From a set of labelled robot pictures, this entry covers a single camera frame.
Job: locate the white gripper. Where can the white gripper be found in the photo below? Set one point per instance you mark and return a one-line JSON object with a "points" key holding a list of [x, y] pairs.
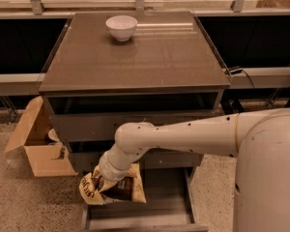
{"points": [[108, 174]]}

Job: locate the brown yellow chip bag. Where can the brown yellow chip bag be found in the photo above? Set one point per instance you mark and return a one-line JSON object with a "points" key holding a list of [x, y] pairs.
{"points": [[129, 189]]}

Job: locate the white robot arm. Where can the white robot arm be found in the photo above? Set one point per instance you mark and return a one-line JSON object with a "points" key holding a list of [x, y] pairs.
{"points": [[259, 140]]}

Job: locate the grey middle drawer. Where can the grey middle drawer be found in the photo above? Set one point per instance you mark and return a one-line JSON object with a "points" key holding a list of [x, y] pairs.
{"points": [[85, 155]]}

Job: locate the grey open bottom drawer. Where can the grey open bottom drawer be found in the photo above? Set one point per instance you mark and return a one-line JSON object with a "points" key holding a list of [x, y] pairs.
{"points": [[169, 207]]}

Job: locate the grey top drawer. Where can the grey top drawer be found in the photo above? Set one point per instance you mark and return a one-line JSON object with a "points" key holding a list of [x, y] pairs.
{"points": [[85, 118]]}

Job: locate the grey drawer cabinet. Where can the grey drawer cabinet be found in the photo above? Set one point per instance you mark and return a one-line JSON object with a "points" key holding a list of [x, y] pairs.
{"points": [[167, 54]]}

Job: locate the white cup in box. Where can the white cup in box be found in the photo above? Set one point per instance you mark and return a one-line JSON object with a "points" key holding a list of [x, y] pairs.
{"points": [[53, 135]]}

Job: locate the open cardboard box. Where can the open cardboard box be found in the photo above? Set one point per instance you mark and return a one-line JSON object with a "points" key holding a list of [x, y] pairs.
{"points": [[47, 158]]}

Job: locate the black wheeled stand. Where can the black wheeled stand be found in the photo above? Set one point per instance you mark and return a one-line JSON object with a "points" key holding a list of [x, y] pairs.
{"points": [[231, 106]]}

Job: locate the white ceramic bowl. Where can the white ceramic bowl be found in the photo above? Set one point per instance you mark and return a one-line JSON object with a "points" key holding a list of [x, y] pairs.
{"points": [[121, 27]]}

